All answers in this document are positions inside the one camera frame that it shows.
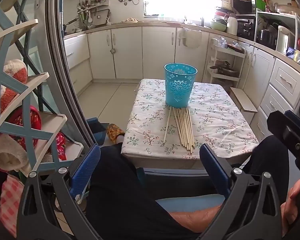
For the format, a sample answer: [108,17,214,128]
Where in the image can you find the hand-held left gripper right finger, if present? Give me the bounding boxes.
[199,144,283,240]

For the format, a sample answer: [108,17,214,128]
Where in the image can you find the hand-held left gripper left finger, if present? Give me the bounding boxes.
[16,144,102,240]

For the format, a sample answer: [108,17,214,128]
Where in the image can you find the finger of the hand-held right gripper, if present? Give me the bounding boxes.
[267,110,300,160]

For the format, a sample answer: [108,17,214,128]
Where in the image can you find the bundle of wooden chopsticks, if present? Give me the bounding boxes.
[172,106,195,153]

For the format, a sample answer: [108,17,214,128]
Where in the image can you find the thin pale single chopstick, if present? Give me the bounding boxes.
[162,106,172,146]

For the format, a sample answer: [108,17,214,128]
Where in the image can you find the turquoise perforated plastic basket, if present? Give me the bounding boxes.
[164,63,198,108]

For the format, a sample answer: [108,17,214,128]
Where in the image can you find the person's right hand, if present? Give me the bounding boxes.
[281,177,300,234]

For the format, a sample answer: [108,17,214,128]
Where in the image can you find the person's right leg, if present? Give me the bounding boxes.
[240,135,300,205]

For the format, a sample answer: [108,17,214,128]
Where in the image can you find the person's leg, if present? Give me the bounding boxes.
[240,135,300,205]
[86,142,203,240]

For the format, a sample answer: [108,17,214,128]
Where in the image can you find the yellow patterned slipper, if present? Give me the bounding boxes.
[106,123,125,145]

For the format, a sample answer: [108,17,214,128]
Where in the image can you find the person's left leg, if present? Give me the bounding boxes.
[86,142,203,240]

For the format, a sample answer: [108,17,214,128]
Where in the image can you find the floral tablecloth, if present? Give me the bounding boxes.
[121,79,259,162]

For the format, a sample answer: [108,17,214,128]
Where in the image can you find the wooden step stool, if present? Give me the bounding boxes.
[230,87,258,130]

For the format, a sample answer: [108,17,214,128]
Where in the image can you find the cream cabinets with drawers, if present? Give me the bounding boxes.
[237,40,300,142]

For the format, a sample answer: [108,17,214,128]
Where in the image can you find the blue and white shelf rack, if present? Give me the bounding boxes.
[0,5,84,180]

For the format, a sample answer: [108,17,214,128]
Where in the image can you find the red patterned plush slipper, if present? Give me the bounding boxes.
[14,105,67,161]

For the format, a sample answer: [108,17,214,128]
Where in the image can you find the beige plush slipper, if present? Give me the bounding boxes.
[0,134,32,173]

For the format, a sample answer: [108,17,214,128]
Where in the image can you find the metal pan with lid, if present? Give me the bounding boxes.
[210,60,240,77]

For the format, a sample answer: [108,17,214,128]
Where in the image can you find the pink checked cloth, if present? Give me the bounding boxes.
[0,175,25,238]

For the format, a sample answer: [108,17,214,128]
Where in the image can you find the white electric kettle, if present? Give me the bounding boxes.
[276,25,296,55]

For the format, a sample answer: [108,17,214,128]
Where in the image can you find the steel pot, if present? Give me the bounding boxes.
[257,29,275,47]

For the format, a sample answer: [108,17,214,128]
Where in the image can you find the white storage cart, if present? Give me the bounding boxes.
[205,39,246,88]

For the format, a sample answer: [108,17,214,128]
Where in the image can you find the white shelf unit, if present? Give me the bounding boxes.
[255,10,300,53]

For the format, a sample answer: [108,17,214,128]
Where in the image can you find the black toaster oven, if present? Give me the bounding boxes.
[236,17,256,40]

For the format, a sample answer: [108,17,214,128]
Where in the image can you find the cream cabinets under stove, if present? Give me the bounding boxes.
[64,33,93,95]

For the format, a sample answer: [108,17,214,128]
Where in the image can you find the white thermos jug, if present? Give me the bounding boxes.
[226,16,238,37]

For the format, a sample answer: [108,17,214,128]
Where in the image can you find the orange and white plush slipper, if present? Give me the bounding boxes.
[0,59,28,110]

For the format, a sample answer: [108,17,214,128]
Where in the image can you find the green bowl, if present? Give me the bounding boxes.
[210,20,227,32]

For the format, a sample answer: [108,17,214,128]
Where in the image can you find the cream cabinets under window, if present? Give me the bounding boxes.
[87,26,210,80]

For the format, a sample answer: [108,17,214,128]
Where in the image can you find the white hanging bin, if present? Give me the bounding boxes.
[177,27,202,48]

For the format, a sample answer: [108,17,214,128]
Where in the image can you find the black microwave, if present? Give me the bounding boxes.
[232,0,257,14]

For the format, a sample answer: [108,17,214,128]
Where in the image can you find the black frying pan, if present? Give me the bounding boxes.
[63,19,78,32]

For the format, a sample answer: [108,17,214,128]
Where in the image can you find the grey door frame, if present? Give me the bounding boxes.
[45,0,99,147]

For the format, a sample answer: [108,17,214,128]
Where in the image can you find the wall utensil rack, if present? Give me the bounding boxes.
[76,0,111,28]

